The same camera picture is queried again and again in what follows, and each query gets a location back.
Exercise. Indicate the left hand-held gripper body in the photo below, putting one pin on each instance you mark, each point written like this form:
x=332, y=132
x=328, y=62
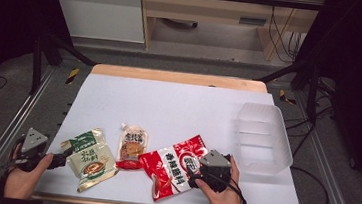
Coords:
x=34, y=141

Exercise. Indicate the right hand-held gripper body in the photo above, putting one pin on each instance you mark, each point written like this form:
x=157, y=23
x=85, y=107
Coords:
x=214, y=170

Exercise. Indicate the red seasoning packet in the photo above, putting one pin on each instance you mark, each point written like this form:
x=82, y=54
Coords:
x=169, y=167

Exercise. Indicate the green seasoning packet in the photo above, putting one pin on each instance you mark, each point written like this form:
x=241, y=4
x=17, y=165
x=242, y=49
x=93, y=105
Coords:
x=93, y=160

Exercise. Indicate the clear plastic container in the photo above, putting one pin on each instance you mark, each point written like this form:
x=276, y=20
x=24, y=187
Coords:
x=264, y=140

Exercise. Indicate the beige spout pouch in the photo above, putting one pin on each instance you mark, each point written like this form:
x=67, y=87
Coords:
x=132, y=147

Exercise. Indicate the person's right hand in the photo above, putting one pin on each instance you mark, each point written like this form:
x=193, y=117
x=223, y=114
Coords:
x=229, y=200

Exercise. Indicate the person's left hand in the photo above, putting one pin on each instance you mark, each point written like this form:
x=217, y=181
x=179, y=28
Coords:
x=22, y=182

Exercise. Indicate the white table sheet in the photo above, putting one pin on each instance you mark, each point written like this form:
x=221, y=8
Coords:
x=168, y=111

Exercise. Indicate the yellow black tape strip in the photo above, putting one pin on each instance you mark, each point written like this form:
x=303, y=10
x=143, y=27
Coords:
x=285, y=97
x=72, y=75

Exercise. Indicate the black metal stand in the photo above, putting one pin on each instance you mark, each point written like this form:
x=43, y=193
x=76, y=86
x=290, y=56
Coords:
x=37, y=61
x=312, y=91

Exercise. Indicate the wooden table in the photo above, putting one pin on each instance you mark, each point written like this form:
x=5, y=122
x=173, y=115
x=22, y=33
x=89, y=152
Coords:
x=178, y=77

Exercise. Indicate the white cabinet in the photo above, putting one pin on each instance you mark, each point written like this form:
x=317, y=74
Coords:
x=100, y=10

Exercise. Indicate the wooden desk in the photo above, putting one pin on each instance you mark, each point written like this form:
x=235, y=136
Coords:
x=211, y=8

